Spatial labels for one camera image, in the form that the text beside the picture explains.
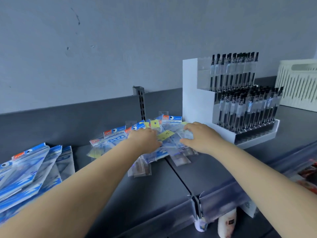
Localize grey slotted shelf post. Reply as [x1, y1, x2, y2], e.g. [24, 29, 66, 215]
[132, 86, 147, 122]

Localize rows of black gel pens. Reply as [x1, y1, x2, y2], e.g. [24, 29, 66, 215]
[209, 52, 285, 134]

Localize person's left hand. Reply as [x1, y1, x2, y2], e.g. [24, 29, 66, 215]
[127, 128, 163, 154]

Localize person's left forearm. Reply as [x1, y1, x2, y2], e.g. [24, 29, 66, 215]
[0, 139, 144, 238]

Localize grey shelf back panel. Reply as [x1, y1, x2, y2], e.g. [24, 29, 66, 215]
[0, 76, 277, 164]

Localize white slotted plastic basket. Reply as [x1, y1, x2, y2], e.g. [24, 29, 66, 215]
[274, 59, 317, 113]

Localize white tiered pen display stand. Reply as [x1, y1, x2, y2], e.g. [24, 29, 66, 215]
[182, 58, 281, 150]

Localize pile of mixed packaged rulers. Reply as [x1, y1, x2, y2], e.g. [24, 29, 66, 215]
[87, 111, 199, 178]

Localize pile of blue set-square packets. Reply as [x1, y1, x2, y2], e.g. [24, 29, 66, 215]
[0, 143, 76, 225]

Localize person's right hand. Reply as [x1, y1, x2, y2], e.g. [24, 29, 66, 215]
[179, 122, 225, 156]

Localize red printed package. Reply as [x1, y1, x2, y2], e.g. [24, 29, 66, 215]
[290, 158, 317, 194]

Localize small white box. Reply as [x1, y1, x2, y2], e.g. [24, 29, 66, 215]
[241, 199, 260, 218]

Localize person's right forearm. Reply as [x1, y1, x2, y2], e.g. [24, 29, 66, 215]
[213, 142, 317, 238]

